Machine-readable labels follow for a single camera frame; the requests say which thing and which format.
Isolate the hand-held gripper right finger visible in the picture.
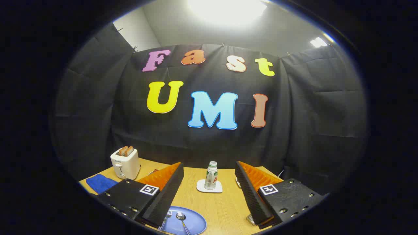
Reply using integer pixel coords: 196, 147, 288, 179
234, 161, 327, 230

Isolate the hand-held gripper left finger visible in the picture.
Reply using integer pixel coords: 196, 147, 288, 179
96, 162, 185, 229

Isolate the checked handle fork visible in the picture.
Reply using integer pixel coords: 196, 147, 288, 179
158, 211, 172, 230

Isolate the checked handle spoon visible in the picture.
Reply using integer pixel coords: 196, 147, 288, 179
176, 212, 191, 235

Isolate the white square coaster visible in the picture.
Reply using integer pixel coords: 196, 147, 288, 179
196, 179, 223, 193

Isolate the blue round plate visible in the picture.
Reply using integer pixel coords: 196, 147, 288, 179
157, 206, 207, 235

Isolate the white drink bottle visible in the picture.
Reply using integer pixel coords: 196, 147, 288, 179
204, 161, 218, 190

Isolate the white toaster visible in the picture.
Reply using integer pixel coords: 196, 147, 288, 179
110, 148, 141, 180

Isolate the blue folded towel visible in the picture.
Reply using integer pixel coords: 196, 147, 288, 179
86, 174, 119, 195

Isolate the small ceiling light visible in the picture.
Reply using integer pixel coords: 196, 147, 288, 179
310, 37, 328, 48

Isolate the large ceiling light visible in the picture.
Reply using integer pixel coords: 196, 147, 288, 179
187, 0, 268, 26

